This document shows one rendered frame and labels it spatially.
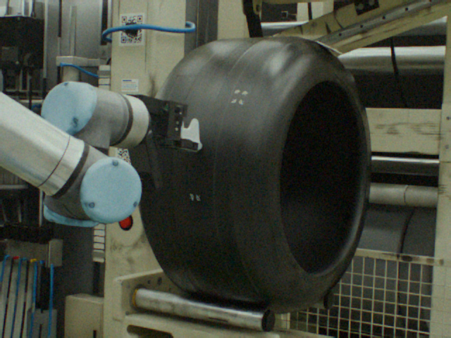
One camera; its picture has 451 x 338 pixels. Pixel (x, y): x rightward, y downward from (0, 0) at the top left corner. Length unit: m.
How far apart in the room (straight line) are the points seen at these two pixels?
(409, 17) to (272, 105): 0.59
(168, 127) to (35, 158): 0.38
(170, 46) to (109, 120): 0.70
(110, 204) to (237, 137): 0.46
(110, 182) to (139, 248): 0.82
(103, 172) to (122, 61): 0.87
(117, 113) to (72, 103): 0.08
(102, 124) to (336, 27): 0.97
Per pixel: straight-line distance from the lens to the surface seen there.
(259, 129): 1.56
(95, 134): 1.29
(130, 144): 1.38
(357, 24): 2.10
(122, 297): 1.86
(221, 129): 1.56
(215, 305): 1.76
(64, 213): 1.28
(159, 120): 1.46
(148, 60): 1.93
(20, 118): 1.13
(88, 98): 1.28
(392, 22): 2.07
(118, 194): 1.15
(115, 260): 2.00
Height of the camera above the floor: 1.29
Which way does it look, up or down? 3 degrees down
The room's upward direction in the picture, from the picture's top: 2 degrees clockwise
